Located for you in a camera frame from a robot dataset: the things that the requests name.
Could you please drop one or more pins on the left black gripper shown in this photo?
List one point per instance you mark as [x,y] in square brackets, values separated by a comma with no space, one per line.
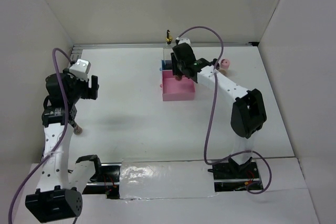
[90,93]

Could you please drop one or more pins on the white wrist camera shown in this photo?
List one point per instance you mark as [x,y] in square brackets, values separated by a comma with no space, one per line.
[182,40]
[80,69]

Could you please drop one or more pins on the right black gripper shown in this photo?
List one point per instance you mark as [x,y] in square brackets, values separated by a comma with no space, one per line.
[176,69]

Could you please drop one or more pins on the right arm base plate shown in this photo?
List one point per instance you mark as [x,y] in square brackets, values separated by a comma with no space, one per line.
[226,178]

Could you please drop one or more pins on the glass oil bottle gold spout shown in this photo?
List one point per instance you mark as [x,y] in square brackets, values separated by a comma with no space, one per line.
[167,49]

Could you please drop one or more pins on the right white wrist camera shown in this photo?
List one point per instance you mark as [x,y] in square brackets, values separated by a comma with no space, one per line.
[182,40]

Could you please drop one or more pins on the pink plastic drawer box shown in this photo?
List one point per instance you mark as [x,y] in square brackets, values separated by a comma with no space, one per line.
[174,90]

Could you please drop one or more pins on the blue plastic drawer box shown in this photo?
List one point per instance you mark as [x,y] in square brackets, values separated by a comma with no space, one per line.
[166,65]

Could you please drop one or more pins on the aluminium rail frame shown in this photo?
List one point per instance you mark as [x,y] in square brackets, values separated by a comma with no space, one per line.
[248,112]

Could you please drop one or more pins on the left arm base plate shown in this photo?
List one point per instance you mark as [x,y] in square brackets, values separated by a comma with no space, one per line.
[106,183]

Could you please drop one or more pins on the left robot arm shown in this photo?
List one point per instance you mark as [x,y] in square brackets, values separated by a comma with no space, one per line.
[58,195]

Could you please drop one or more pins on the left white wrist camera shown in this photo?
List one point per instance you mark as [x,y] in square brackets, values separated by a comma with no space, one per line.
[80,69]

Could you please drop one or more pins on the spice jar pink cap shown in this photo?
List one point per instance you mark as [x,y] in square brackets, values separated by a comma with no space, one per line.
[224,66]

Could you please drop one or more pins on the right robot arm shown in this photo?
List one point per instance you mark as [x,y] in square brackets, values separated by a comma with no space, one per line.
[247,107]

